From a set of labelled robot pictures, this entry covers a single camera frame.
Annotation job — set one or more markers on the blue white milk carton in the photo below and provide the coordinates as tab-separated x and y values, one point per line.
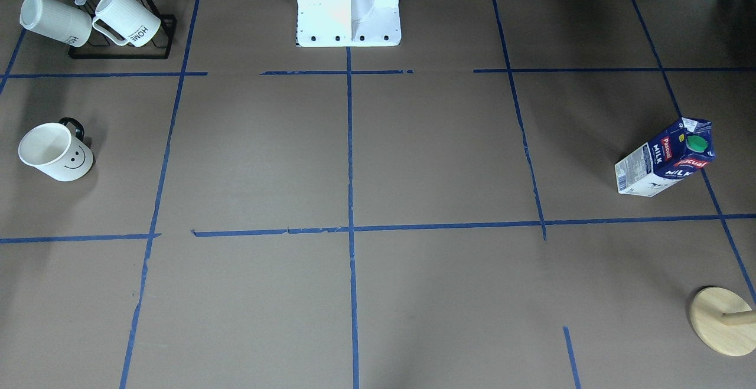
678	152

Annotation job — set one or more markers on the white smiley face mug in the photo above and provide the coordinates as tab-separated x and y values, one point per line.
57	149

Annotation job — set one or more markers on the white ribbed HOME mug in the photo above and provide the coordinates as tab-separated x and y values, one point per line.
125	22

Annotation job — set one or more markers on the wooden mug tree stand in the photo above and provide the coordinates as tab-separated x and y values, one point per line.
723	321

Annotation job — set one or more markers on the white pedestal post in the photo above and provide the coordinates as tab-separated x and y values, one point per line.
347	23

